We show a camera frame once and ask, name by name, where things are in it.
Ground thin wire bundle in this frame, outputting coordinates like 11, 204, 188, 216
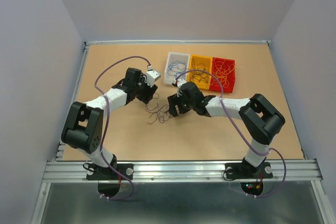
145, 92, 175, 125

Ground yellow plastic bin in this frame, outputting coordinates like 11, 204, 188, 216
187, 54, 212, 90

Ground dark purple thin wires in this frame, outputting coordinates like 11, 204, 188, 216
189, 60, 211, 84

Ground blue thin wire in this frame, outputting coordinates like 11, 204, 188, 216
167, 57, 188, 79

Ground white plastic bin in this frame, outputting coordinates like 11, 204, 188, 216
163, 52, 191, 85

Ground yellow thin wires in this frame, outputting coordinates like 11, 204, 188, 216
211, 60, 236, 90

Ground red plastic bin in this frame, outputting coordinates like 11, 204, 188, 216
211, 57, 236, 93

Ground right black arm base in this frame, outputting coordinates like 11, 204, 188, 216
223, 159, 273, 181

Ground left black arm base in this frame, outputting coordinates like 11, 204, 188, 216
82, 163, 134, 181

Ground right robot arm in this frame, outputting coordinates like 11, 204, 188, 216
167, 81, 286, 177

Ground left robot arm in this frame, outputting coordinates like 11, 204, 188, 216
61, 67, 161, 179

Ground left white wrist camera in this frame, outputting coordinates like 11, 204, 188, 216
145, 65, 161, 87

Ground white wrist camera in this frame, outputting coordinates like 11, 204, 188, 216
172, 78, 187, 97
145, 65, 161, 87

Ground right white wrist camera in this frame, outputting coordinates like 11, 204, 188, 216
172, 78, 187, 97

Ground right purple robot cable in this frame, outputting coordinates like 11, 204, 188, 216
174, 69, 287, 199

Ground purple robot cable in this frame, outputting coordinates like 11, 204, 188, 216
174, 69, 287, 199
94, 56, 153, 201

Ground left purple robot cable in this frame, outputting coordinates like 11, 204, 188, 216
94, 56, 153, 201

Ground aluminium front rail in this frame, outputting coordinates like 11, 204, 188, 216
42, 159, 323, 184

